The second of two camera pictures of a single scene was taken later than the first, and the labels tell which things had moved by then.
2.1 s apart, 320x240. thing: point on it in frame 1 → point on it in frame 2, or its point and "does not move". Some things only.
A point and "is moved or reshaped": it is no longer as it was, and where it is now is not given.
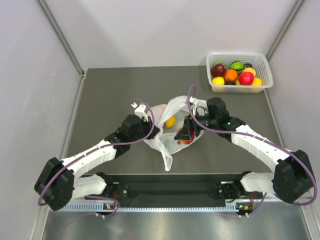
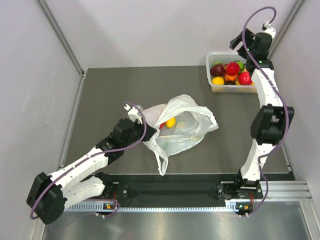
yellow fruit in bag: x=170 y=121 does not move
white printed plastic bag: x=169 y=117 is moved or reshaped
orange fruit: x=230 y=75 does not move
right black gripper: x=184 y=134 → x=248 y=36
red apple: x=218 y=70 does not move
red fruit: x=185 y=142 → x=232 y=68
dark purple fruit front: x=230 y=83 does not move
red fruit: x=246 y=78 does not move
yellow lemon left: x=218 y=81 does not move
